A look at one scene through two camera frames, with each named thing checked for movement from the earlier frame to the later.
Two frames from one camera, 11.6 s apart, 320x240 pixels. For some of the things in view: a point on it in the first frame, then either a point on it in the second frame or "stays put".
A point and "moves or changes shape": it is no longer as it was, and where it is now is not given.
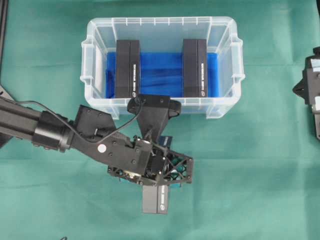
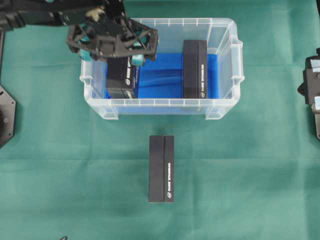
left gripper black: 128,157 to 113,34
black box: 127,69 moves or changes shape
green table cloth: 256,174 stays put
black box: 195,68 stays put
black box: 155,198 moves or changes shape
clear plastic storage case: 198,62 stays put
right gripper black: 308,89 stays put
